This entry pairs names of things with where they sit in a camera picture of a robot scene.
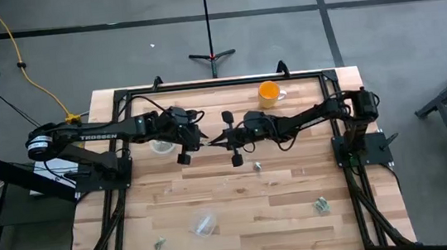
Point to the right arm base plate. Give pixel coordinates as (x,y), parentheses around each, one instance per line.
(376,148)

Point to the yellow ceramic mug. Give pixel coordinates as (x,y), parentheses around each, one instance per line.
(269,94)

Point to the black support beam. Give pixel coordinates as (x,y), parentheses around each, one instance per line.
(12,174)

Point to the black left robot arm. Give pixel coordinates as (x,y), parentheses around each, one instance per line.
(97,136)

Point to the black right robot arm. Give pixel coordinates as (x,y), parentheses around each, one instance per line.
(310,116)

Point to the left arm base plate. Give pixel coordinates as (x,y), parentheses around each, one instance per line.
(100,183)

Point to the clear plastic cup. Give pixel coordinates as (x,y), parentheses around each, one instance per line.
(162,147)

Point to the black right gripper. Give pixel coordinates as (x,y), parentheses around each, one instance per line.
(257,127)

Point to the clear plastic container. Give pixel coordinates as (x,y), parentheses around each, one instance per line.
(202,223)

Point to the black tripod stand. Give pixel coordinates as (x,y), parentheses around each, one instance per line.
(211,55)

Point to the large green wrapped candy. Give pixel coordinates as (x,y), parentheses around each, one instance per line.
(322,205)

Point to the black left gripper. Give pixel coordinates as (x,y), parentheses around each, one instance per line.
(178,125)

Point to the white paper sheet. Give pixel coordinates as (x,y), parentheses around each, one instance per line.
(51,166)

